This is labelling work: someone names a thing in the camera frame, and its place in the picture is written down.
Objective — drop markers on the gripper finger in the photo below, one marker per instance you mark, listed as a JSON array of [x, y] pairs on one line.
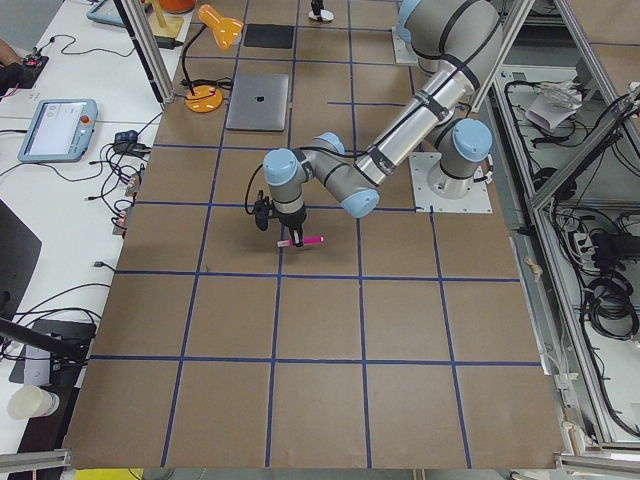
[[297, 237]]

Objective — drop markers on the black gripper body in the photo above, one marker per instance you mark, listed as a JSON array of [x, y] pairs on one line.
[[292, 220], [317, 6]]

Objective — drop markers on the pink marker pen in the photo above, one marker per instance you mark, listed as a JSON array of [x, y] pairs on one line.
[[307, 241]]

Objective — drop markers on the white computer mouse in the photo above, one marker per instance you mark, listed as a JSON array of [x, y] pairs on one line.
[[325, 16]]

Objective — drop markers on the silver laptop notebook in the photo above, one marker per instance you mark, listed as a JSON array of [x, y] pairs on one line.
[[258, 102]]

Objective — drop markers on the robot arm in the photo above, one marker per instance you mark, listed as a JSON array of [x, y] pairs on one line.
[[405, 11], [457, 44]]

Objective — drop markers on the black mousepad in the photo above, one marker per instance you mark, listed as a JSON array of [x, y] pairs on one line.
[[271, 36]]

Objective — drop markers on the person hand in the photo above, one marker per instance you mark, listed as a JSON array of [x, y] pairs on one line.
[[8, 56]]

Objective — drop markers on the orange desk lamp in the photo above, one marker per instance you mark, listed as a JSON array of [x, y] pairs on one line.
[[207, 79]]

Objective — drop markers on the orange cylindrical container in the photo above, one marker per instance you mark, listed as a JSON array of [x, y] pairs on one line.
[[177, 7]]

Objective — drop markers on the wooden stand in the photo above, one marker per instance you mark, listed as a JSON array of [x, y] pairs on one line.
[[163, 24]]

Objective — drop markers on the black power adapter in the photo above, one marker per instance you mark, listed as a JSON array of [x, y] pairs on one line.
[[168, 43]]

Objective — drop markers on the blue teach pendant tablet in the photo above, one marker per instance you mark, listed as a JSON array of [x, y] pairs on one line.
[[60, 131]]

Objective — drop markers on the white paper cup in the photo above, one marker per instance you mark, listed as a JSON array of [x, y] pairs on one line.
[[32, 402]]

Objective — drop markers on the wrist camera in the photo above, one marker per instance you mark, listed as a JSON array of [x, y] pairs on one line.
[[262, 211]]

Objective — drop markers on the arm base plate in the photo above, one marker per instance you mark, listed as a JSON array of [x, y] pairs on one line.
[[435, 192], [403, 52]]

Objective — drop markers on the aluminium frame post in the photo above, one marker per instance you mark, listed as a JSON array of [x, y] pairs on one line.
[[145, 45]]

